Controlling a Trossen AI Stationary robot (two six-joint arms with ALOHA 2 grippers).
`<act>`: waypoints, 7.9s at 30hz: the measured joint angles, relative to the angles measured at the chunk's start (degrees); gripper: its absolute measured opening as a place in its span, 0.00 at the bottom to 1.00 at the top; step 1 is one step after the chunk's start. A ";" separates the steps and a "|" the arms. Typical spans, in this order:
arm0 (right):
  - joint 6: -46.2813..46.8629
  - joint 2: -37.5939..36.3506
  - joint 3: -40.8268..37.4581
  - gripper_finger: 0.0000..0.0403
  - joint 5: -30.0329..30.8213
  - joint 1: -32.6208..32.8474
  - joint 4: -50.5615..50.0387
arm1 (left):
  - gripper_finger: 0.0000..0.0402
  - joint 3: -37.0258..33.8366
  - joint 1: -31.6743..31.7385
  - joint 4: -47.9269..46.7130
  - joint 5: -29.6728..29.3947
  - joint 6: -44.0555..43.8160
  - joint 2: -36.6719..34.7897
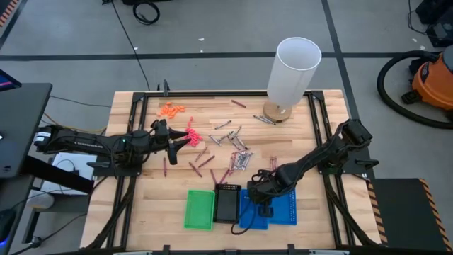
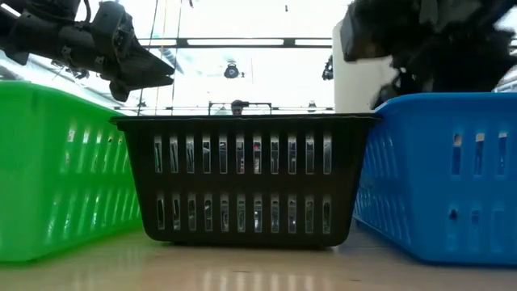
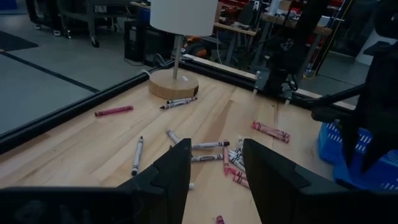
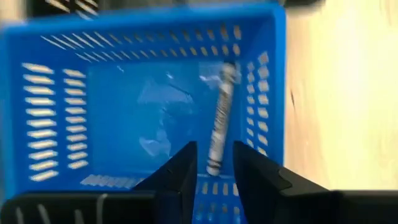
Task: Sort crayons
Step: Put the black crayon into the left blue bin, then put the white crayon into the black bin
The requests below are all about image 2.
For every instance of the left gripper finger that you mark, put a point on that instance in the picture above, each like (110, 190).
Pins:
(151, 66)
(149, 83)

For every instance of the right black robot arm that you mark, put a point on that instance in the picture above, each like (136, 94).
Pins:
(444, 20)

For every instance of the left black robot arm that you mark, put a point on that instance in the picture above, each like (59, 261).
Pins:
(40, 36)

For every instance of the black ceiling beam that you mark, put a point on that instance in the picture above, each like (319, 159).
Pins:
(182, 42)

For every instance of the black ceiling spotlight cluster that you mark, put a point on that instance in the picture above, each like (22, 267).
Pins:
(81, 74)

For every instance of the person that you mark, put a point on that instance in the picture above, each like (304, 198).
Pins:
(239, 108)

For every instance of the white cylindrical table lamp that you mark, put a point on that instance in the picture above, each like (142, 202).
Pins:
(351, 89)

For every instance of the blue plastic basket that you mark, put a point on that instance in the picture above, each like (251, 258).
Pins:
(424, 182)

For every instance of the green plastic basket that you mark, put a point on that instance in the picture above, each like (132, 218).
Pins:
(60, 182)

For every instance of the black plastic basket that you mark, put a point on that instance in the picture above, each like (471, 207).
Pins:
(242, 184)

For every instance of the small black ceiling spotlight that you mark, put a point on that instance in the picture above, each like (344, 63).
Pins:
(311, 106)

